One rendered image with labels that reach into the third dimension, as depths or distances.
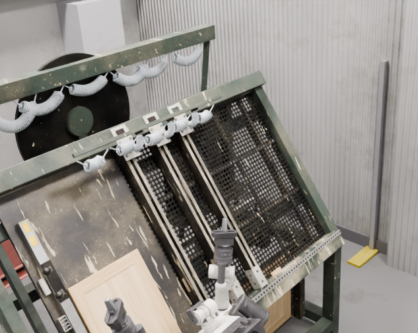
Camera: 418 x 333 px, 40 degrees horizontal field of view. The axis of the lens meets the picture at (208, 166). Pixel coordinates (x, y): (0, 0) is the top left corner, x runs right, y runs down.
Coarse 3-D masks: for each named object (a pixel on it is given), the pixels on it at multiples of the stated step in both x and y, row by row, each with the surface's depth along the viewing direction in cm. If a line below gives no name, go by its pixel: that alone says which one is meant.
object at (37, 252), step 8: (24, 232) 266; (32, 232) 268; (24, 240) 268; (32, 248) 266; (40, 248) 268; (32, 256) 268; (40, 256) 267; (40, 264) 266; (48, 280) 265; (64, 304) 266; (72, 304) 268; (64, 312) 266; (72, 312) 267; (72, 320) 266; (80, 320) 268; (72, 328) 266; (80, 328) 267
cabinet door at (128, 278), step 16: (128, 256) 295; (96, 272) 283; (112, 272) 287; (128, 272) 293; (144, 272) 298; (80, 288) 275; (96, 288) 280; (112, 288) 285; (128, 288) 290; (144, 288) 295; (80, 304) 273; (96, 304) 278; (128, 304) 287; (144, 304) 292; (160, 304) 297; (96, 320) 275; (144, 320) 289; (160, 320) 295
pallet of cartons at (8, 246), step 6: (0, 222) 525; (6, 240) 496; (6, 246) 497; (12, 246) 502; (6, 252) 499; (12, 252) 503; (12, 258) 505; (18, 258) 510; (18, 264) 512; (0, 270) 498; (24, 270) 527; (0, 276) 499; (18, 276) 519; (24, 276) 519; (6, 282) 512; (6, 288) 506
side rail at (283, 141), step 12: (252, 96) 390; (264, 96) 390; (264, 108) 387; (276, 120) 389; (276, 132) 387; (288, 144) 389; (288, 156) 387; (300, 168) 388; (300, 180) 388; (312, 192) 387; (312, 204) 388; (324, 204) 390; (324, 216) 387; (324, 228) 388; (336, 228) 390
